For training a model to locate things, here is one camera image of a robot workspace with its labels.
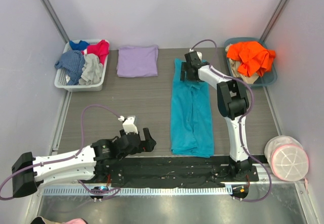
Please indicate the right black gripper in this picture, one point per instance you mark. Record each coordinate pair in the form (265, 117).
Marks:
(189, 71)

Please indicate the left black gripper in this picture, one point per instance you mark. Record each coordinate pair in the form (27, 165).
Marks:
(139, 140)

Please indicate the teal t shirt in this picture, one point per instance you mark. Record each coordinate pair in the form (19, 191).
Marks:
(191, 124)

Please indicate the orange t shirt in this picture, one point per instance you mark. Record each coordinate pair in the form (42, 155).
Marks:
(250, 58)

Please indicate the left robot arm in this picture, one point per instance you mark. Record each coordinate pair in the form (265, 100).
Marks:
(30, 173)

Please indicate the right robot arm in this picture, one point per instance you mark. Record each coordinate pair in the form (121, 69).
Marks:
(233, 104)

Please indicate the folded lavender t shirt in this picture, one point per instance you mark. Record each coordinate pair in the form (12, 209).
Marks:
(137, 62)

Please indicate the red t shirt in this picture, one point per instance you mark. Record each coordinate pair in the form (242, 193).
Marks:
(101, 50)

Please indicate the grey t shirt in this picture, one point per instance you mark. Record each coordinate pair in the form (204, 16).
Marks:
(92, 71)

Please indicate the white plastic basket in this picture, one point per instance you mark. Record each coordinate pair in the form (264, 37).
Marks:
(60, 78)

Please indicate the royal blue t shirt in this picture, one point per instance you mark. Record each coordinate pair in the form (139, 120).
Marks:
(79, 46)

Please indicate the blue checked shirt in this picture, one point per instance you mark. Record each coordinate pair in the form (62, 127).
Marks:
(72, 61)

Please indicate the white round mesh hamper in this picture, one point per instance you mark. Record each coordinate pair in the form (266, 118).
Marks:
(287, 158)

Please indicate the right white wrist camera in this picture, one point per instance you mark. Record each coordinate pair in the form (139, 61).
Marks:
(199, 54)

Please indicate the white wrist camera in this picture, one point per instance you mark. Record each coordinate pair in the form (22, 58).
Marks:
(129, 124)
(199, 54)

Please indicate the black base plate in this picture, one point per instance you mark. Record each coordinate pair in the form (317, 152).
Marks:
(170, 173)

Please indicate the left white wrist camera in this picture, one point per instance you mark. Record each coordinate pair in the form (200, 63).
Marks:
(129, 124)

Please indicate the slotted cable duct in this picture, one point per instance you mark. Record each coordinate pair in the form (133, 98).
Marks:
(64, 190)

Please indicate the aluminium frame rails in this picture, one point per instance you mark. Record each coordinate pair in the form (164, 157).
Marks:
(63, 183)

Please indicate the right aluminium corner post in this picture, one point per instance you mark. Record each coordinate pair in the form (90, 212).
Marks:
(273, 19)

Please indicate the aluminium corner post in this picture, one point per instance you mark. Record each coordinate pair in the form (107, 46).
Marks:
(55, 19)
(273, 19)

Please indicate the left aluminium corner post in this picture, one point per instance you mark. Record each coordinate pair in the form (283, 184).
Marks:
(55, 19)

